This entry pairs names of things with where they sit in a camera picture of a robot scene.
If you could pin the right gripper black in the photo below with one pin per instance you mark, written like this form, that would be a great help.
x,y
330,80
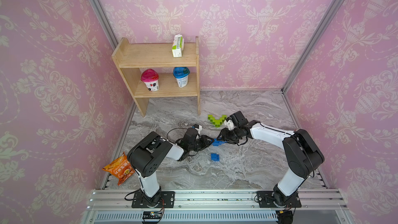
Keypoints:
x,y
225,136

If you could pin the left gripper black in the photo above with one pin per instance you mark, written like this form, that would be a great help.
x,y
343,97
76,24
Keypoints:
x,y
204,138

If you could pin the blue large lego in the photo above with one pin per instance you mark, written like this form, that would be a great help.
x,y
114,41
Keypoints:
x,y
218,142

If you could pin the blue small lego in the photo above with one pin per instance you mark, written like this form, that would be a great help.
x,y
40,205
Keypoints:
x,y
215,157

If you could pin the green long lego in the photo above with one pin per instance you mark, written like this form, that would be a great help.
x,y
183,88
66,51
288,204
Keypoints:
x,y
218,123

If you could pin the green lego pair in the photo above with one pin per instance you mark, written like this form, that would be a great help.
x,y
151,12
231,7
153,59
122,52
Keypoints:
x,y
211,118

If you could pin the green small lego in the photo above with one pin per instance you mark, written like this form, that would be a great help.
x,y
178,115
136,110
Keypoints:
x,y
223,118

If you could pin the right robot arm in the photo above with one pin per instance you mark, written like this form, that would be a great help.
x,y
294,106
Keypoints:
x,y
302,153

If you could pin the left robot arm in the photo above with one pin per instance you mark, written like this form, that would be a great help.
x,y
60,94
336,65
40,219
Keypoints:
x,y
149,153

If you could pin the blue lid yogurt cup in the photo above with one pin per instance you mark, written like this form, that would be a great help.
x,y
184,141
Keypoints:
x,y
182,76

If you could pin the pink lid yogurt cup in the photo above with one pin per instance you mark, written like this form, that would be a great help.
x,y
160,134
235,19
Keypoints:
x,y
151,80

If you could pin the orange snack bag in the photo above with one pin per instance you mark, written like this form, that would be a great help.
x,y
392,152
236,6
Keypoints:
x,y
120,168

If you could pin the wooden two-tier shelf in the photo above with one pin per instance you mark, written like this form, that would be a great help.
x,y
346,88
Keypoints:
x,y
129,59

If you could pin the green white carton box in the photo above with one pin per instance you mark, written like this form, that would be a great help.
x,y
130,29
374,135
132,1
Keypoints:
x,y
178,46

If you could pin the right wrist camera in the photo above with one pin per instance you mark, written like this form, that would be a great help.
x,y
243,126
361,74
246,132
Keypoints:
x,y
229,123

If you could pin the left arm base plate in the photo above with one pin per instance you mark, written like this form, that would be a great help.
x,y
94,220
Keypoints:
x,y
160,199

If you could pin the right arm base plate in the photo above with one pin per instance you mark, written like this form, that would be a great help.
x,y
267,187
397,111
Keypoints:
x,y
270,199

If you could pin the aluminium front rail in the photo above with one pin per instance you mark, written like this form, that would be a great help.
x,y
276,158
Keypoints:
x,y
217,206

